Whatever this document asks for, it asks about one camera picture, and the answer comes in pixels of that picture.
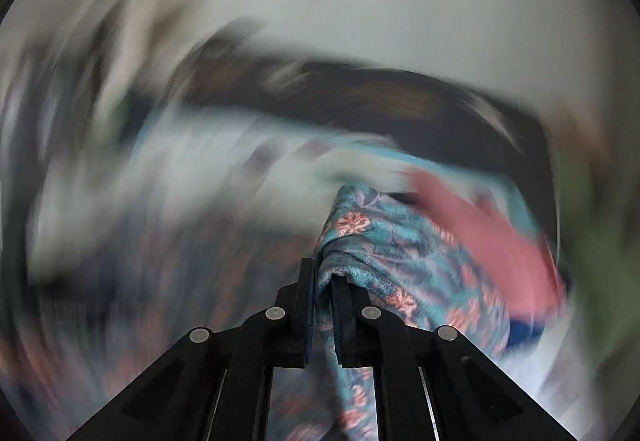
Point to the navy patterned folded cloth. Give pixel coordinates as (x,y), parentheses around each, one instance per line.
(522,328)

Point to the pink folded cloth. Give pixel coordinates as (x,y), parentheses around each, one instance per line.
(480,241)

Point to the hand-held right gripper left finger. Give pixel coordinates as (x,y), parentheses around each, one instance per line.
(306,281)

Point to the teal floral garment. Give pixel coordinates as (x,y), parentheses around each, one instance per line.
(380,241)

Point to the white leaf print bedspread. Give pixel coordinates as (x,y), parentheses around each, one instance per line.
(150,201)

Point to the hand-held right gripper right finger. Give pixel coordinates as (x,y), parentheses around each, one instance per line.
(341,306)

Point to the green pillow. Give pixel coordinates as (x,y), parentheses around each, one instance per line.
(600,246)

